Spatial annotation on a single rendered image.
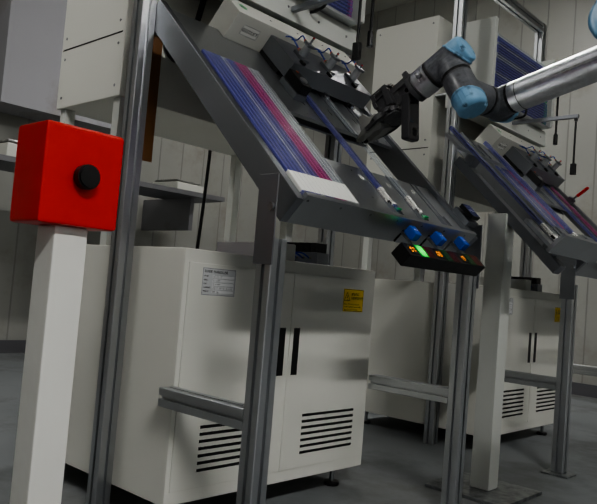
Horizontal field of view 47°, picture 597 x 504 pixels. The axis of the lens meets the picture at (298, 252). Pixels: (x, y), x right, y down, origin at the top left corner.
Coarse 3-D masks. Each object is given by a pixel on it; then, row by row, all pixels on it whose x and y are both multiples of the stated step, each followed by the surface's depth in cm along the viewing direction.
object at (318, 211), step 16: (304, 192) 132; (304, 208) 134; (320, 208) 136; (336, 208) 139; (352, 208) 142; (368, 208) 146; (304, 224) 138; (320, 224) 141; (336, 224) 144; (352, 224) 147; (368, 224) 150; (384, 224) 153; (400, 224) 156; (416, 224) 160; (432, 224) 164; (400, 240) 162; (448, 240) 174
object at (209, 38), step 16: (192, 32) 168; (208, 32) 175; (208, 48) 166; (224, 48) 173; (240, 48) 182; (256, 64) 180; (272, 80) 178; (288, 96) 176; (304, 112) 175; (352, 112) 202; (320, 128) 187; (336, 128) 182; (384, 144) 198
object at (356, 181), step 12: (336, 168) 159; (348, 168) 164; (348, 180) 158; (360, 180) 163; (384, 180) 173; (360, 192) 157; (372, 192) 161; (396, 192) 172; (408, 192) 178; (420, 192) 184; (360, 204) 151; (372, 204) 156; (384, 204) 160; (396, 204) 166; (408, 204) 171; (420, 204) 177; (432, 204) 183; (420, 216) 168; (432, 216) 176; (444, 216) 182
